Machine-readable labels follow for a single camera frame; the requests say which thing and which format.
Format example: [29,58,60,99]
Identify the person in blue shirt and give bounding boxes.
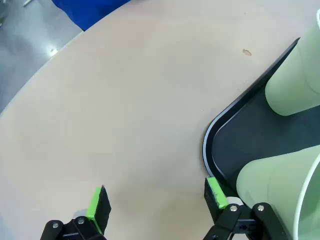
[51,0,132,32]

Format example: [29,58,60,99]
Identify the light green cup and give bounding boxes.
[264,7,320,117]
[235,146,320,240]

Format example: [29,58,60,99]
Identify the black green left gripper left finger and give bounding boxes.
[39,184,113,240]

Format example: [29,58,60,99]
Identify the black plastic tray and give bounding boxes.
[201,37,320,201]

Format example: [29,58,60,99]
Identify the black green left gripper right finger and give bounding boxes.
[202,176,294,240]

